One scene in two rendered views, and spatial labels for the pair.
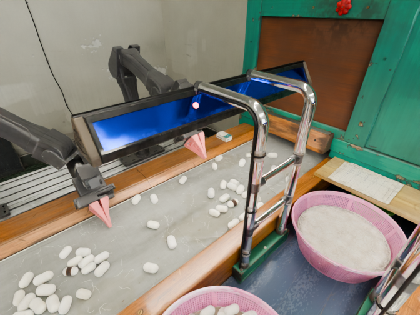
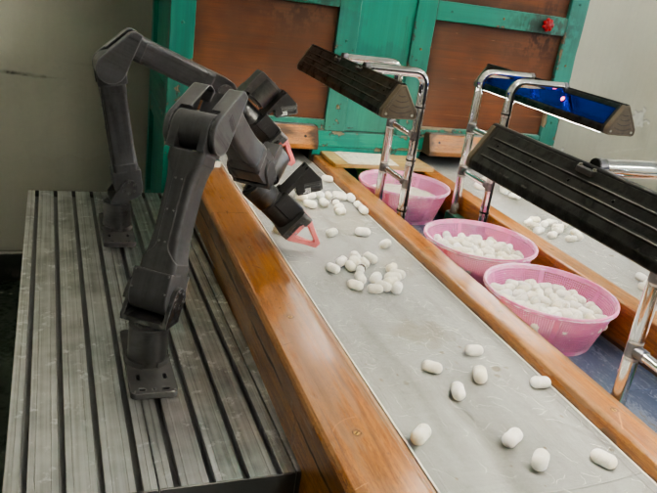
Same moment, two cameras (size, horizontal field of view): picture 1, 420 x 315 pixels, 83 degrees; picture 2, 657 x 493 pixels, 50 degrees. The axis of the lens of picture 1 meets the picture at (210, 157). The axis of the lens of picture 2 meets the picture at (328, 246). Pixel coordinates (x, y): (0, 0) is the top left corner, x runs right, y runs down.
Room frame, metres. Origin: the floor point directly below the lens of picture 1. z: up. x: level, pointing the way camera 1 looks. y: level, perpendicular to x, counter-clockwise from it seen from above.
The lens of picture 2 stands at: (-0.09, 1.58, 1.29)
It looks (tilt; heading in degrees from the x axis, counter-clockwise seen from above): 21 degrees down; 290
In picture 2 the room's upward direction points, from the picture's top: 8 degrees clockwise
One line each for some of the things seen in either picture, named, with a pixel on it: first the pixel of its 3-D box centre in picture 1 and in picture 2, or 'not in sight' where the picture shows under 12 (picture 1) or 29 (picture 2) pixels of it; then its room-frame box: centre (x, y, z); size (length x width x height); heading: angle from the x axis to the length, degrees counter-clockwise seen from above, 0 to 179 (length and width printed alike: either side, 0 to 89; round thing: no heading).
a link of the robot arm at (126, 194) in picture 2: not in sight; (121, 188); (0.91, 0.30, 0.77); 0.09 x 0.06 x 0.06; 135
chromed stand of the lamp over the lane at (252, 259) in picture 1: (245, 176); (369, 151); (0.45, -0.09, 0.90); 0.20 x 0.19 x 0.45; 131
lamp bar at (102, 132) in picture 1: (226, 94); (349, 75); (0.52, -0.04, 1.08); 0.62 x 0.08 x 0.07; 131
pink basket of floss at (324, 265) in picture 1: (340, 236); (401, 198); (0.42, -0.35, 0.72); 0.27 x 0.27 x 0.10
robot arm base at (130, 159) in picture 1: (141, 147); (116, 214); (0.91, 0.30, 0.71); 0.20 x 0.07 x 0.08; 133
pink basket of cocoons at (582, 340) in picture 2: not in sight; (545, 310); (-0.06, 0.19, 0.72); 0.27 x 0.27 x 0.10
